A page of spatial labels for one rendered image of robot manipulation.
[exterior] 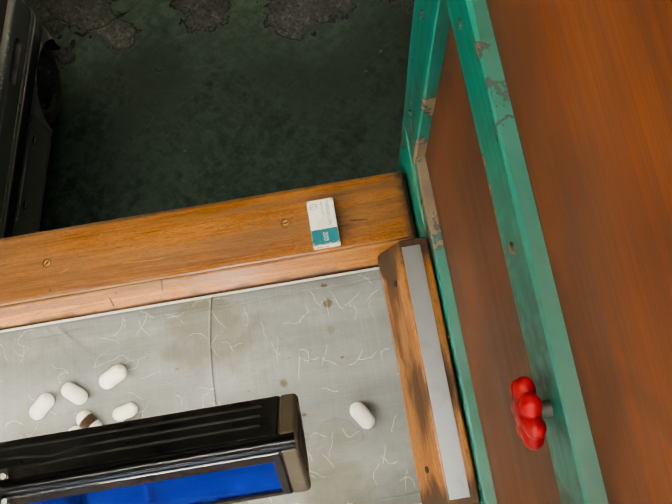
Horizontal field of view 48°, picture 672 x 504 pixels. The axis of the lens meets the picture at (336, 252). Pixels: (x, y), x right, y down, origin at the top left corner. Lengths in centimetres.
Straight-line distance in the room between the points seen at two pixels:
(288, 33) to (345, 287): 111
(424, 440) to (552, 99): 53
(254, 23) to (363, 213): 111
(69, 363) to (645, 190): 84
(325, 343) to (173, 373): 20
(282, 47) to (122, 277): 109
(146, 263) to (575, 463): 68
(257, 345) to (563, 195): 63
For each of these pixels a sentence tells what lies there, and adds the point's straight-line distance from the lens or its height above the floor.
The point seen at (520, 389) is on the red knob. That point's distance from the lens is 46.
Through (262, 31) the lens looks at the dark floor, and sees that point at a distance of 200.
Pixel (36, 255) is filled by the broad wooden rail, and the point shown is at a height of 77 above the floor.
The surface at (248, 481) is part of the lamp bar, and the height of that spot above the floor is 108.
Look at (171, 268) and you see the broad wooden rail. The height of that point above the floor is 76.
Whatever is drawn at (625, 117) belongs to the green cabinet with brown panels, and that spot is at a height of 142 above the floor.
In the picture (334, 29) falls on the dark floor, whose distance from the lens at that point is 199.
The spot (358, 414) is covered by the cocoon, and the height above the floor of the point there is 76.
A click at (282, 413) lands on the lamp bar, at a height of 108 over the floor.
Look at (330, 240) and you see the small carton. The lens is 95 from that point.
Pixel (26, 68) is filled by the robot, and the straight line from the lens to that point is 181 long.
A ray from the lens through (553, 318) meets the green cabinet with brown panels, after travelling 45.
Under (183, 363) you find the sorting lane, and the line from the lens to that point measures 99.
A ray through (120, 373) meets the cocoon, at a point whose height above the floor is 76.
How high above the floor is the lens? 170
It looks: 75 degrees down
